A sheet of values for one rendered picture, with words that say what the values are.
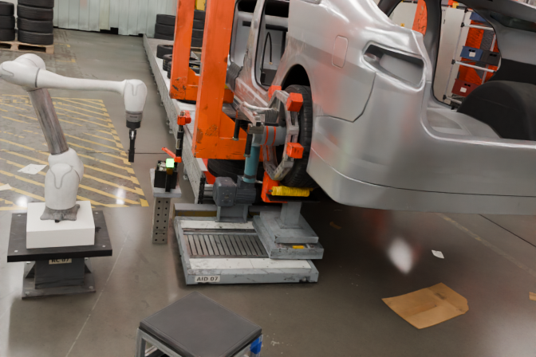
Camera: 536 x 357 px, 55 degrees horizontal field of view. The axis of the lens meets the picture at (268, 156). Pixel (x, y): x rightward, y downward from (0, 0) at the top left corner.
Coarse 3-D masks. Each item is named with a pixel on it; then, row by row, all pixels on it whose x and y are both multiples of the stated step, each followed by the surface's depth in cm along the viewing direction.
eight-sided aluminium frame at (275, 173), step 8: (272, 96) 338; (280, 96) 321; (272, 104) 340; (288, 112) 307; (296, 112) 309; (264, 120) 352; (288, 120) 304; (296, 120) 306; (288, 128) 303; (296, 128) 303; (288, 136) 303; (296, 136) 304; (264, 152) 349; (272, 152) 350; (264, 160) 347; (272, 160) 348; (288, 160) 308; (264, 168) 345; (272, 168) 343; (280, 168) 314; (288, 168) 313; (272, 176) 327; (280, 176) 326
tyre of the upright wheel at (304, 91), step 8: (288, 88) 333; (296, 88) 319; (304, 88) 318; (304, 96) 311; (304, 104) 306; (312, 104) 308; (304, 112) 304; (312, 112) 305; (304, 120) 303; (312, 120) 303; (304, 128) 302; (312, 128) 302; (304, 136) 302; (304, 144) 302; (304, 152) 303; (296, 160) 312; (304, 160) 305; (296, 168) 311; (304, 168) 309; (288, 176) 324; (296, 176) 313; (304, 176) 314; (288, 184) 324; (296, 184) 322; (304, 184) 324; (312, 184) 324
